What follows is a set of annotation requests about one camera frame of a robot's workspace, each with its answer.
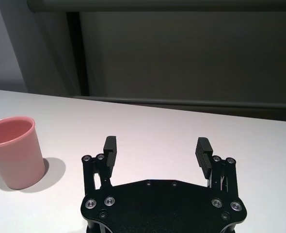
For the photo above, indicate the pink plastic cup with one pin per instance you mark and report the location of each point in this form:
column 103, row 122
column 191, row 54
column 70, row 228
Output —
column 14, row 155

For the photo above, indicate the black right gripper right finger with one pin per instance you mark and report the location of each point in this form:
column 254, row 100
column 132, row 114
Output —
column 215, row 174

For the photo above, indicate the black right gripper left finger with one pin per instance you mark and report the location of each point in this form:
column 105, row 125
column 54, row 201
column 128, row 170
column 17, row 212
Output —
column 98, row 174

